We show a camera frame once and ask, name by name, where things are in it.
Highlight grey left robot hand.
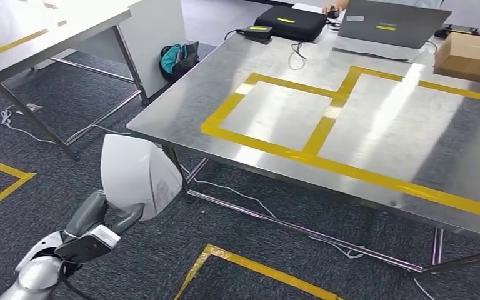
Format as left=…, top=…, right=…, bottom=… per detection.
left=62, top=189, right=146, bottom=242

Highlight white mirror cover part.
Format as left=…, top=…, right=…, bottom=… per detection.
left=100, top=133, right=184, bottom=223

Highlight steel workbench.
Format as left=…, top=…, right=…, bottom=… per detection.
left=126, top=24, right=480, bottom=278

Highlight white power strip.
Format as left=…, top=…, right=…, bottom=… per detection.
left=15, top=103, right=44, bottom=114

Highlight yellow tape outline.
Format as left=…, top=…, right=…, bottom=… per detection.
left=200, top=65, right=480, bottom=223

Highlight teal and black backpack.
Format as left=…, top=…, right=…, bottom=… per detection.
left=159, top=41, right=201, bottom=83

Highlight yellow tape strip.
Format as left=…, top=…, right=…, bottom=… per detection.
left=0, top=27, right=49, bottom=65

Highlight white desk with metal legs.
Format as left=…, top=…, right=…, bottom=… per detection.
left=0, top=0, right=188, bottom=163

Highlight small black box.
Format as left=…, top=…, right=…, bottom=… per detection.
left=243, top=25, right=274, bottom=43

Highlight black zip case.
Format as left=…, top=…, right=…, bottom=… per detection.
left=254, top=5, right=328, bottom=44

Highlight person's right hand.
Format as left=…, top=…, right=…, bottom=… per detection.
left=322, top=0, right=351, bottom=15

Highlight grey laptop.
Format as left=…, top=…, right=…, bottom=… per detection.
left=332, top=0, right=453, bottom=51

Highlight black handheld controller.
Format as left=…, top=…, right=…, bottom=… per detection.
left=434, top=24, right=480, bottom=40

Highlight brown cardboard box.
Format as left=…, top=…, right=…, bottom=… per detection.
left=433, top=32, right=480, bottom=86

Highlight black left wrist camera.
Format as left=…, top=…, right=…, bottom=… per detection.
left=53, top=224, right=121, bottom=265

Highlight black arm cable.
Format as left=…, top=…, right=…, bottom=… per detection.
left=59, top=262, right=96, bottom=300

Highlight white cable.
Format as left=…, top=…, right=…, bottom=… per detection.
left=0, top=104, right=56, bottom=146
left=179, top=163, right=367, bottom=261

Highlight thin black cable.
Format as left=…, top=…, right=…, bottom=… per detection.
left=287, top=40, right=307, bottom=71

